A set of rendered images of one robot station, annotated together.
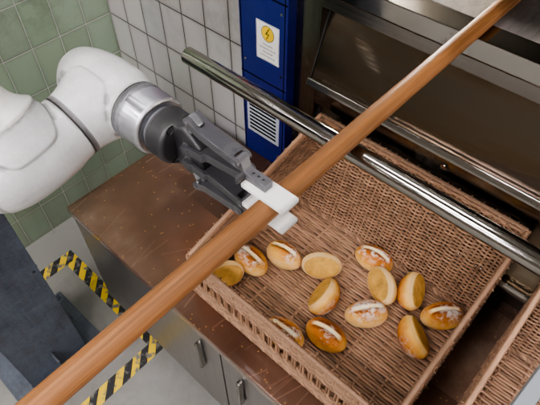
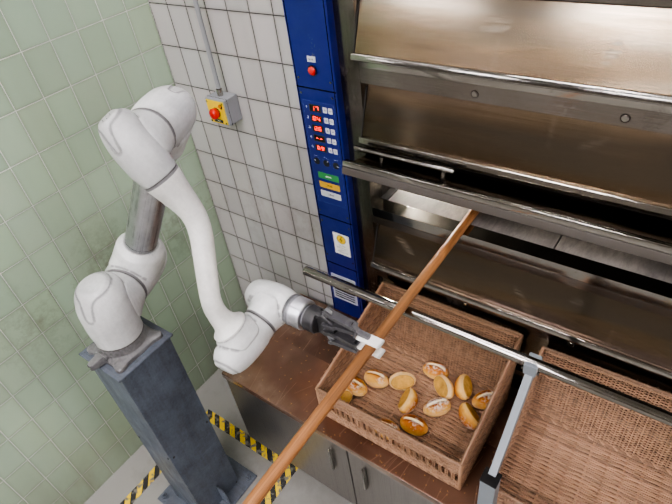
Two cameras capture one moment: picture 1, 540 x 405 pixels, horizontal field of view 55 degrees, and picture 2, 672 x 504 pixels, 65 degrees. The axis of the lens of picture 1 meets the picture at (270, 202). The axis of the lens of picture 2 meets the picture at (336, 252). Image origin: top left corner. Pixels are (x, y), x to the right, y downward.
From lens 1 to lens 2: 0.75 m
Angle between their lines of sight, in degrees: 10
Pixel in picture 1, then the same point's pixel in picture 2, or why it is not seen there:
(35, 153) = (251, 340)
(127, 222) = (265, 376)
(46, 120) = (253, 322)
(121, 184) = not seen: hidden behind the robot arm
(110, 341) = (317, 416)
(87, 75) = (266, 296)
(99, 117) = (275, 316)
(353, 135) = (404, 303)
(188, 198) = (303, 352)
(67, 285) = not seen: hidden behind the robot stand
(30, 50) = (174, 268)
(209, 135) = (336, 317)
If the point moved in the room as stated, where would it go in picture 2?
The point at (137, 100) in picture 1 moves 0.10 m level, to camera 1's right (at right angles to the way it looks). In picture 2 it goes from (295, 305) to (331, 299)
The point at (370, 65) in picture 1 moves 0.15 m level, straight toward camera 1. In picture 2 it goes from (407, 251) to (407, 280)
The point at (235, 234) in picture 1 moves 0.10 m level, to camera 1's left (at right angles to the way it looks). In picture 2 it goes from (358, 362) to (318, 369)
